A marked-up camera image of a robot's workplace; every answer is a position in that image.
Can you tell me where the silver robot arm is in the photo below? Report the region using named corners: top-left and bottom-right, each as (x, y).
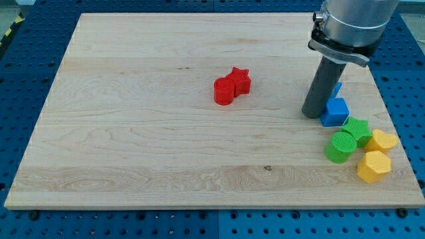
top-left (308, 0), bottom-right (398, 67)

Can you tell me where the red star block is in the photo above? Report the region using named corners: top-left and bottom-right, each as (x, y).
top-left (226, 67), bottom-right (251, 98)

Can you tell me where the green star block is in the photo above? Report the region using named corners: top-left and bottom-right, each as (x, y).
top-left (341, 116), bottom-right (373, 147)

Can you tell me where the red cylinder block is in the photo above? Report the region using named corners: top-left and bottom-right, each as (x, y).
top-left (213, 78), bottom-right (234, 106)

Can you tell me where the wooden board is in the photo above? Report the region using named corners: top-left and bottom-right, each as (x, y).
top-left (5, 13), bottom-right (424, 210)

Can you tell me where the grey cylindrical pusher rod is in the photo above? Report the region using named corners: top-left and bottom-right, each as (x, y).
top-left (301, 56), bottom-right (346, 118)

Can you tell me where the blue cube block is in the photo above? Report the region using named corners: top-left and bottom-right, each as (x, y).
top-left (320, 98), bottom-right (350, 127)

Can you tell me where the blue block behind rod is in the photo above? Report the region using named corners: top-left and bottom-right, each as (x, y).
top-left (331, 82), bottom-right (342, 98)

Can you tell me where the green cylinder block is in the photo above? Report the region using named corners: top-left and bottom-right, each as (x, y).
top-left (325, 131), bottom-right (357, 164)

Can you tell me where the yellow hexagon block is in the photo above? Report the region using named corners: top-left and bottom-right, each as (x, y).
top-left (357, 151), bottom-right (392, 183)

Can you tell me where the yellow heart block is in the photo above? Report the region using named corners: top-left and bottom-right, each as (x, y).
top-left (365, 129), bottom-right (398, 154)

